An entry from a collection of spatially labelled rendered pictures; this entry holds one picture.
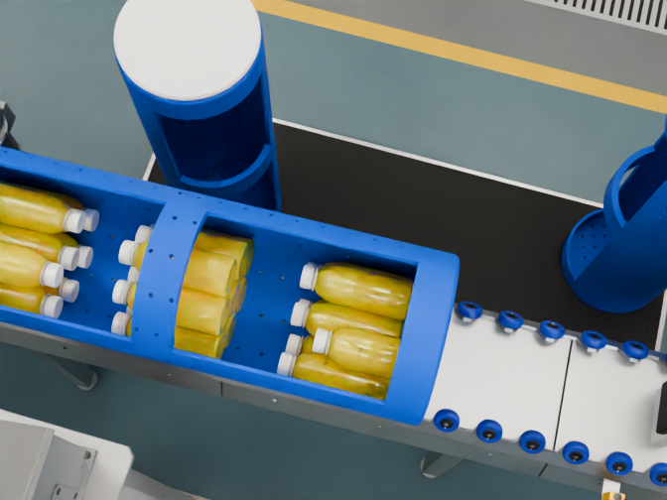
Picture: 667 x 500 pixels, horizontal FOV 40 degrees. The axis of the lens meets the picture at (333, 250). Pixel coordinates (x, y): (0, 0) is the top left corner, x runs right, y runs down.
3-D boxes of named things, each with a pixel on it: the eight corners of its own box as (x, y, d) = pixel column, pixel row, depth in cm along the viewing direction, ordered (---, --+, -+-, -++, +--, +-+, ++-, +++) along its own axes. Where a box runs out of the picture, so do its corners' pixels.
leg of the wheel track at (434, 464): (439, 480, 248) (475, 455, 189) (418, 474, 249) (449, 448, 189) (443, 458, 250) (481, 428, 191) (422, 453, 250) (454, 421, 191)
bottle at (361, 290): (415, 277, 153) (318, 254, 155) (414, 288, 147) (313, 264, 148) (406, 314, 155) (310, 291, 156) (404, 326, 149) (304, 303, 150)
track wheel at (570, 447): (593, 451, 154) (593, 442, 155) (567, 444, 154) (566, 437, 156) (585, 469, 156) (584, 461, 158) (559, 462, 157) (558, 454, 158)
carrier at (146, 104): (158, 208, 256) (232, 274, 251) (81, 41, 173) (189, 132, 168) (229, 140, 263) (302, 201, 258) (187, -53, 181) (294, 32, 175)
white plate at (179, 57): (82, 37, 172) (84, 41, 173) (188, 126, 167) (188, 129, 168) (187, -55, 179) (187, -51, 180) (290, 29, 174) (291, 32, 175)
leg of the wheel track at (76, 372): (93, 392, 255) (24, 341, 195) (73, 387, 255) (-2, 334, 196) (100, 372, 256) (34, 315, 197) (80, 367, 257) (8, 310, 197)
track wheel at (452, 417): (462, 419, 155) (463, 411, 157) (436, 412, 156) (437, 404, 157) (456, 437, 158) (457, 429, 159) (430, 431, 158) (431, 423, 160)
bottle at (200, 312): (226, 328, 152) (130, 305, 154) (233, 292, 150) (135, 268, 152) (215, 343, 146) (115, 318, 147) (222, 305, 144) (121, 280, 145)
